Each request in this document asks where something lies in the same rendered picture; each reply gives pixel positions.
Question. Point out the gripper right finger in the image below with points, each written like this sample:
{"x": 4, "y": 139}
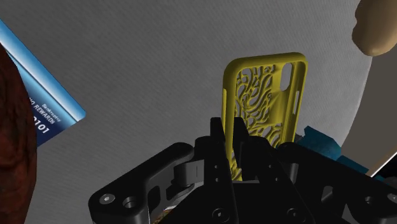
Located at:
{"x": 279, "y": 180}

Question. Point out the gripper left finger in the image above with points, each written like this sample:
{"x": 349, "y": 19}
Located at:
{"x": 198, "y": 173}

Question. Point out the yellow patterned phone case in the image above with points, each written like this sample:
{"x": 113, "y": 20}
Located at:
{"x": 266, "y": 99}

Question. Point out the blue angular object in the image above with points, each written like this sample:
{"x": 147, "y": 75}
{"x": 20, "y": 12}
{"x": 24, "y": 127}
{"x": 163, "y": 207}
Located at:
{"x": 322, "y": 144}

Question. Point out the blue book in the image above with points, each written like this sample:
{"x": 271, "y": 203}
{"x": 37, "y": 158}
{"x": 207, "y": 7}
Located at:
{"x": 49, "y": 102}

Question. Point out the tan rounded object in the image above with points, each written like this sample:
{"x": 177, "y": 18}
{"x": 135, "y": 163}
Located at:
{"x": 377, "y": 28}

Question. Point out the dark red round object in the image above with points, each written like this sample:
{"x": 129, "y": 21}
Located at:
{"x": 14, "y": 149}

